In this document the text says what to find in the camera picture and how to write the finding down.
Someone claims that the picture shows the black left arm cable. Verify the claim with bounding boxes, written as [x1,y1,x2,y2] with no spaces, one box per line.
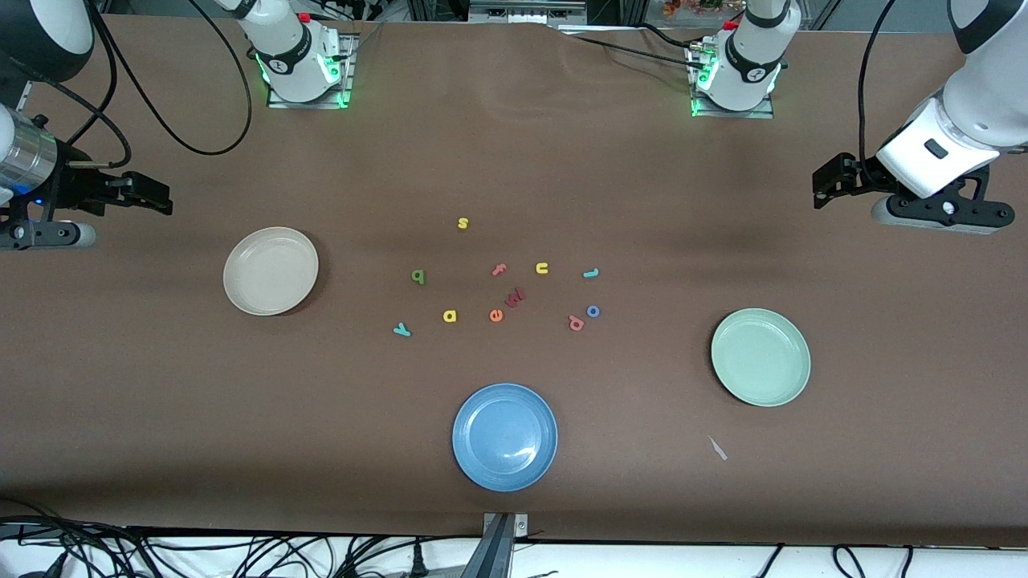
[856,0,896,165]

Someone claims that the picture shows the pale green round plate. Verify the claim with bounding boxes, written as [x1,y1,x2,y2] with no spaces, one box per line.
[710,308,812,408]

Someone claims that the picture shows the beige round plate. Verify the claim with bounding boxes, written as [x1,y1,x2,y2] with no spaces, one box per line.
[222,226,320,316]

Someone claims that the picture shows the grey metal table bracket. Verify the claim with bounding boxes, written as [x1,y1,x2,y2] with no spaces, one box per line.
[462,512,529,578]

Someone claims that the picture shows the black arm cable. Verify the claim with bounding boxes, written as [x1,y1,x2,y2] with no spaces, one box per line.
[48,0,254,169]
[856,0,896,165]

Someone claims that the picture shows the blue round plate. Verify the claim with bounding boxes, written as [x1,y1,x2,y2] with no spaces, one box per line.
[451,383,559,492]

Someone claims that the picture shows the brown table cover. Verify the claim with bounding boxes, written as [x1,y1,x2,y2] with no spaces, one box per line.
[0,14,1028,548]

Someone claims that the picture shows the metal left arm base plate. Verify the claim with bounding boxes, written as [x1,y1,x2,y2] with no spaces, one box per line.
[689,42,776,120]

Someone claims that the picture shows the black cable on table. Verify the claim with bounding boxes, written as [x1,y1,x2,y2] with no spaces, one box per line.
[554,24,708,69]

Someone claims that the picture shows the grey metal rail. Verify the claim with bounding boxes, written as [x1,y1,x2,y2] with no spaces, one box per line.
[468,0,589,26]

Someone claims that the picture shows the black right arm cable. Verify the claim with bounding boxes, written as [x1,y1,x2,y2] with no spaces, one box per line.
[48,0,254,169]

